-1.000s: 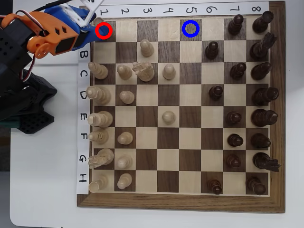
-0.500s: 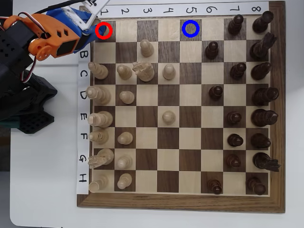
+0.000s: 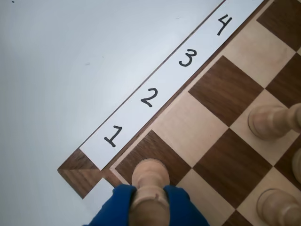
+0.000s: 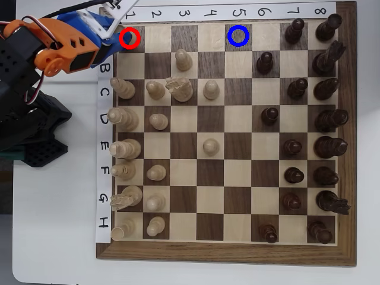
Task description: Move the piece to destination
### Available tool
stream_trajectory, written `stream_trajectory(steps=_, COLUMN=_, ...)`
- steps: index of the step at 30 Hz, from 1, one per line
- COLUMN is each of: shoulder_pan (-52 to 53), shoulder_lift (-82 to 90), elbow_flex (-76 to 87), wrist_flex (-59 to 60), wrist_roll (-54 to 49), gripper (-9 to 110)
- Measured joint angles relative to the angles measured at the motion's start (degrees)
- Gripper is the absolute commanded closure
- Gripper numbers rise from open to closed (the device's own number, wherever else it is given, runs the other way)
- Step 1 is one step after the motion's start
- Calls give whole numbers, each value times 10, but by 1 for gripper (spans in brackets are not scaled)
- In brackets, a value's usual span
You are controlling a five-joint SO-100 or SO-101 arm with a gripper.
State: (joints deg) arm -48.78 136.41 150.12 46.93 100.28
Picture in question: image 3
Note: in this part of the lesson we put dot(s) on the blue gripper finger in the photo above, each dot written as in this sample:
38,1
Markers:
115,207
183,209

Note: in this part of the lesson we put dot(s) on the light wooden rook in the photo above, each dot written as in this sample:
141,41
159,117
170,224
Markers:
150,179

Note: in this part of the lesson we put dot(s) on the white paper strip with letters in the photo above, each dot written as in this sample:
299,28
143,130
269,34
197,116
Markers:
103,188

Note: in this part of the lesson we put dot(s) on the light wooden pawn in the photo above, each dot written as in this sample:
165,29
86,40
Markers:
275,207
268,122

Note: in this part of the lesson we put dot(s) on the wooden chessboard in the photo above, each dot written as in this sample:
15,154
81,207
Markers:
225,94

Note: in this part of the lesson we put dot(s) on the white paper strip with numbers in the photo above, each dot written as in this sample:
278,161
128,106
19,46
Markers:
169,84

